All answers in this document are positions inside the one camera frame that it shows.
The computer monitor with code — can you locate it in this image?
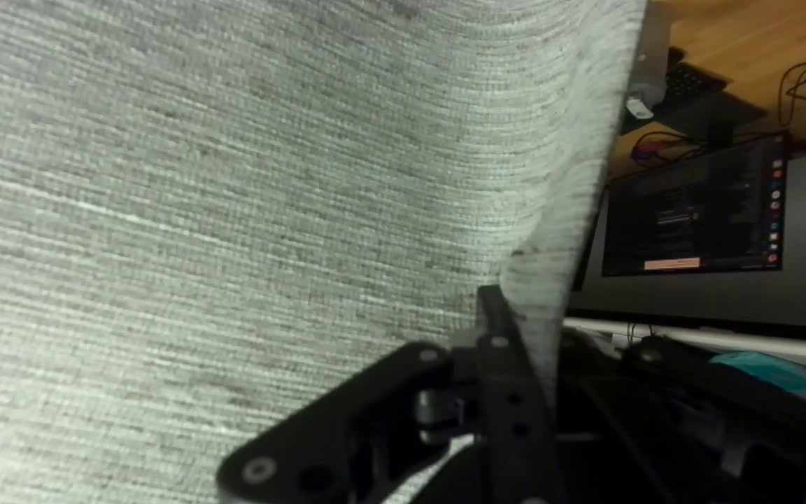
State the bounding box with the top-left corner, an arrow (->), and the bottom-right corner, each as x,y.
571,135 -> 806,328

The grey fabric curtain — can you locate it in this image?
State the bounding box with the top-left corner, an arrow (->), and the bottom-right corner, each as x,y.
0,0 -> 647,504

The wooden top desk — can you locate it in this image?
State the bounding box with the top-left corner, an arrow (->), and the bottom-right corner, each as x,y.
610,0 -> 806,174

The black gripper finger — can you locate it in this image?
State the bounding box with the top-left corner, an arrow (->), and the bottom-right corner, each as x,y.
214,284 -> 561,504

